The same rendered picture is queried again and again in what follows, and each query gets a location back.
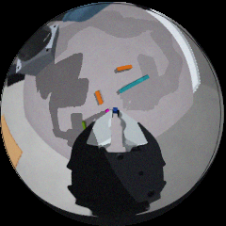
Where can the turquoise rod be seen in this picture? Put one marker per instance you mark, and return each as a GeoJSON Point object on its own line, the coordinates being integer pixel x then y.
{"type": "Point", "coordinates": [134, 83]}

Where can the orange rod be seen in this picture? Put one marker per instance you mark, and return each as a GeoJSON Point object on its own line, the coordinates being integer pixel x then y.
{"type": "Point", "coordinates": [99, 97]}
{"type": "Point", "coordinates": [124, 67]}

